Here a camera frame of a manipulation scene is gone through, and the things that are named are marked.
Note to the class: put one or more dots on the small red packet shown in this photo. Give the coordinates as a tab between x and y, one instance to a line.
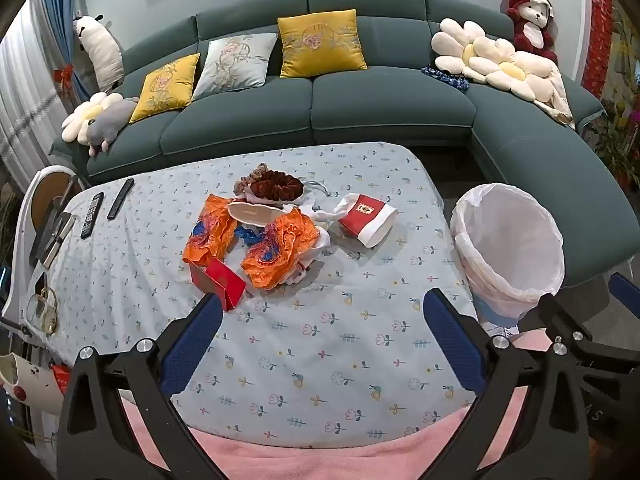
61	379

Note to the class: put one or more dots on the beige scrunchie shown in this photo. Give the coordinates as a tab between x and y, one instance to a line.
245	177

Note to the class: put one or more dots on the red and white carton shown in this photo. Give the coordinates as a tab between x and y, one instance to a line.
362	217

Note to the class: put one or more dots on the black remote control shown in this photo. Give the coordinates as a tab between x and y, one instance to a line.
91	215
120	199

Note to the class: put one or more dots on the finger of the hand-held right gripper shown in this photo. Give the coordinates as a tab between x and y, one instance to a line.
565	317
627	292

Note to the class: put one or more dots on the beige oval dish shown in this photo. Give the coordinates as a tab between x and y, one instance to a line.
255	214

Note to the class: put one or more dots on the white chair wooden seat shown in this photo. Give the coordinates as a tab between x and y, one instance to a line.
25	240

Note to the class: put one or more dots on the floral light blue tablecloth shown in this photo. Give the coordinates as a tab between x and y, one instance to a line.
300	360

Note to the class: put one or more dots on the yellow embroidered pillow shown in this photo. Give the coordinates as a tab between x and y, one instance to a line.
165	87
320	42

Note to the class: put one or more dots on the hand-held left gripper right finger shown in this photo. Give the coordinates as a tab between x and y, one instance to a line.
452	340

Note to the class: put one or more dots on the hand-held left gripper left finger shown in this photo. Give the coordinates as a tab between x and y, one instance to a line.
192	340

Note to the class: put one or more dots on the blue plastic wrapper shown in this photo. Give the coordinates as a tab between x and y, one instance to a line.
246	235

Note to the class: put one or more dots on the green potted plant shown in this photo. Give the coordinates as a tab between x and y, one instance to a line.
620	145

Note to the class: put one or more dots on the red and white plush bear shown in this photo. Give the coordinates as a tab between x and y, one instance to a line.
525	35

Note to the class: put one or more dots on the white mug red dots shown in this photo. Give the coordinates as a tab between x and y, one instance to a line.
25	380

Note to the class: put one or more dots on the blue curtain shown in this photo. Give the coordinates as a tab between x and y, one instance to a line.
60	20

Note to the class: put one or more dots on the red cardboard box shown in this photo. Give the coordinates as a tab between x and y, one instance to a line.
220	280

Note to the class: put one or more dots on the white flower cushion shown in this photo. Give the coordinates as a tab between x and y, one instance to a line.
77	117
452	40
522	77

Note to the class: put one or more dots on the white panda plush bolster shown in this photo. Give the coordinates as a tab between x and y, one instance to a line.
100	55

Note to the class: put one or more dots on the brown scrunchie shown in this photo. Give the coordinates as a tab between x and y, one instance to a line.
275	186

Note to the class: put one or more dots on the light grey embroidered pillow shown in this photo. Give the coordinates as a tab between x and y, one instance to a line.
232	65

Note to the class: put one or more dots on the grey plush toy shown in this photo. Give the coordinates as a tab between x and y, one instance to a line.
111	122

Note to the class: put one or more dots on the orange plastic bag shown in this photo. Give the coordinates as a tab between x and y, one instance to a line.
210	230
277	252

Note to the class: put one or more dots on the white sheer curtain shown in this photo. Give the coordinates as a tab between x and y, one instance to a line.
25	100

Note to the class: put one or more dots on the teal sectional sofa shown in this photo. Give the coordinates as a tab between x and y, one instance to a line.
390	105

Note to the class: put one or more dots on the red curtain ribbon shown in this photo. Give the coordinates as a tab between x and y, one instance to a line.
63	76

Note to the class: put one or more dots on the red wall hanging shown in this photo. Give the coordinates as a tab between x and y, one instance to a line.
600	25

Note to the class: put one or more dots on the pink blanket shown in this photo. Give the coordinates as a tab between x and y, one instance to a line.
325	465

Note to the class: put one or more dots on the black notebook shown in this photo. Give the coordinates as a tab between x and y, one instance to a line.
50	237

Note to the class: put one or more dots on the blue knit cloth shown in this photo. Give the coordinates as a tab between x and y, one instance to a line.
445	78

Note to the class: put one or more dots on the trash bin with white bag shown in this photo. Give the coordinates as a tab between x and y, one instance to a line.
505	240

